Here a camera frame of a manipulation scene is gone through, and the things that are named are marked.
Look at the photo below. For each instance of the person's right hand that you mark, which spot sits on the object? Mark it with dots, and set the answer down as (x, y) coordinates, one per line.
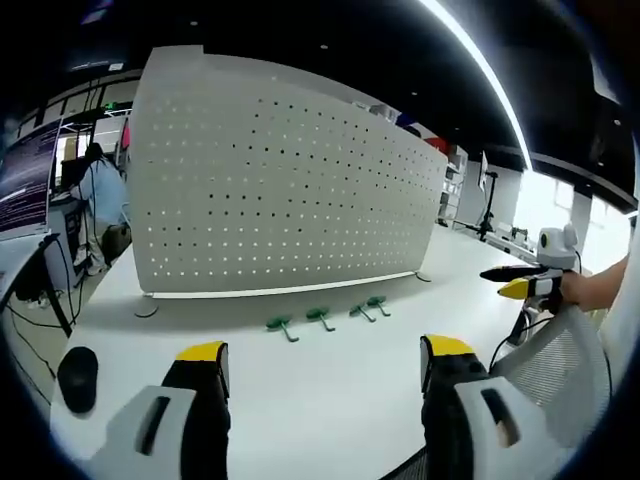
(575, 291)

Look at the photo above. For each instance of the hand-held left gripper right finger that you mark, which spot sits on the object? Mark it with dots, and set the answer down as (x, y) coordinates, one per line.
(455, 400)

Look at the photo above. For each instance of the black monitor stand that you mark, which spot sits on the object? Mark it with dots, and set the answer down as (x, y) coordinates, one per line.
(55, 285)

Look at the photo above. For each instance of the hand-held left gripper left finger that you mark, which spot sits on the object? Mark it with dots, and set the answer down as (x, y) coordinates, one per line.
(195, 400)

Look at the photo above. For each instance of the black computer mouse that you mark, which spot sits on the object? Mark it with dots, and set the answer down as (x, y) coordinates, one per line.
(77, 380)

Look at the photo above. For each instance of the green hook assembly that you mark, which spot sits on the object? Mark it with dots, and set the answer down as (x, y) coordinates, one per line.
(318, 315)
(359, 310)
(281, 324)
(376, 301)

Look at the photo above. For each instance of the computer monitor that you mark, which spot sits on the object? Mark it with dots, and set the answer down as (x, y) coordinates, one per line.
(25, 180)

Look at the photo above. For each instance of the white storage shelf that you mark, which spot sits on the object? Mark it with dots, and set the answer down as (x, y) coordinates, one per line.
(454, 185)

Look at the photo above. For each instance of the black tripod stand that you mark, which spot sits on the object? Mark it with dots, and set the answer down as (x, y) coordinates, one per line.
(486, 210)

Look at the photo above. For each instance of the white perforated mounting plate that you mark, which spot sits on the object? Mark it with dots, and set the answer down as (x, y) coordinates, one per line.
(280, 185)

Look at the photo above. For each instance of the white mesh chair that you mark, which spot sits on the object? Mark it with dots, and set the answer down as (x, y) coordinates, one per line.
(560, 370)

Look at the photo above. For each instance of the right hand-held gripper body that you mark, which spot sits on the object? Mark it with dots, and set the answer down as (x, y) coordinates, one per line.
(555, 250)

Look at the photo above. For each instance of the ceiling light strip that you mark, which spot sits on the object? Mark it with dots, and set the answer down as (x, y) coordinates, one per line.
(495, 75)

